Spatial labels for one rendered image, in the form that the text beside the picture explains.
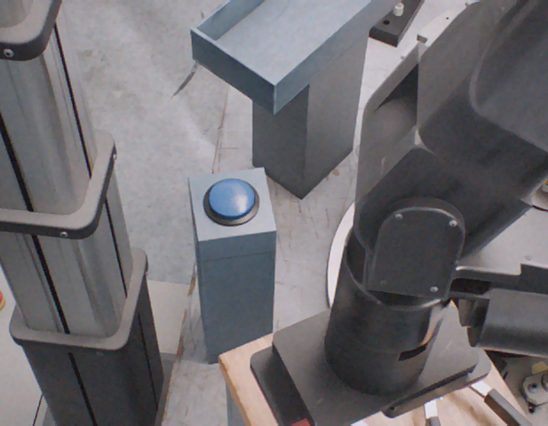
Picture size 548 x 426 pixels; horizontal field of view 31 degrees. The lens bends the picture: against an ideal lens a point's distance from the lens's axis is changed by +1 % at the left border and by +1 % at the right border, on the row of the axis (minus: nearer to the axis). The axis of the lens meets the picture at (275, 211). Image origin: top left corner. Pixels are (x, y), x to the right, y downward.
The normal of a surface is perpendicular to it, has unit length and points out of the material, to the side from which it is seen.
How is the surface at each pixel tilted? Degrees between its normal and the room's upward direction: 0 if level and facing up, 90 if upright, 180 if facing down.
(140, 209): 0
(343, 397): 2
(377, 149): 51
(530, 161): 82
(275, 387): 2
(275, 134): 90
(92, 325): 90
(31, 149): 90
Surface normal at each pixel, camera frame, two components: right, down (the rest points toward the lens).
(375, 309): -0.48, 0.73
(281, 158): -0.65, 0.62
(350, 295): -0.86, 0.40
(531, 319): -0.07, 0.29
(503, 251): 0.07, -0.69
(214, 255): 0.18, 0.82
